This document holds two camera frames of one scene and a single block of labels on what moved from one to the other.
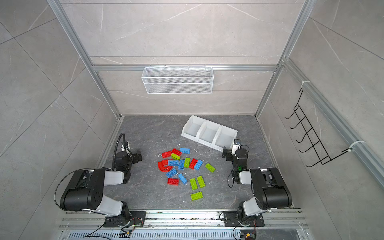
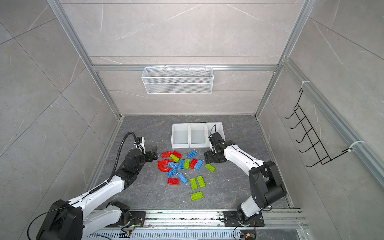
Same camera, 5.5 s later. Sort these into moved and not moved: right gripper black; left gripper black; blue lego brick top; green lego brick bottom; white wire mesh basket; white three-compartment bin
Moved: right gripper black; blue lego brick top; left gripper black; white three-compartment bin
Not moved: green lego brick bottom; white wire mesh basket
